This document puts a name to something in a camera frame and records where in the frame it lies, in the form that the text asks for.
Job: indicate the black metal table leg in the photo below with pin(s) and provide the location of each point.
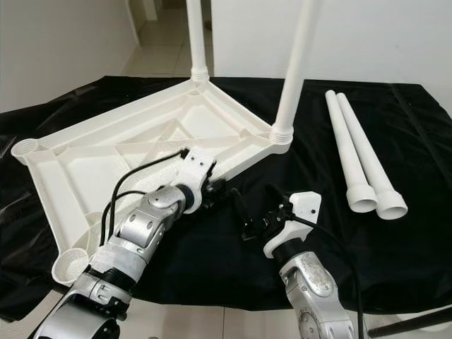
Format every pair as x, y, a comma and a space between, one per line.
409, 323

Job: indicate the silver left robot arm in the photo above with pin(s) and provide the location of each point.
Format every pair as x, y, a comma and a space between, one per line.
148, 226

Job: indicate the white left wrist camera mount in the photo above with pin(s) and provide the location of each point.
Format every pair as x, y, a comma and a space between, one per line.
198, 166

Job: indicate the white plastic children table top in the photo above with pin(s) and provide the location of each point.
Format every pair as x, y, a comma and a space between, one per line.
85, 183

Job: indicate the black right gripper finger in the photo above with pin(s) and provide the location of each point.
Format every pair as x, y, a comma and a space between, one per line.
242, 207
275, 196

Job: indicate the white door frame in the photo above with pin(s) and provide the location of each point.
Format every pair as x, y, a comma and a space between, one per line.
145, 8

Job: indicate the black table cloth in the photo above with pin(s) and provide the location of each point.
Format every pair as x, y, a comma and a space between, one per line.
417, 275

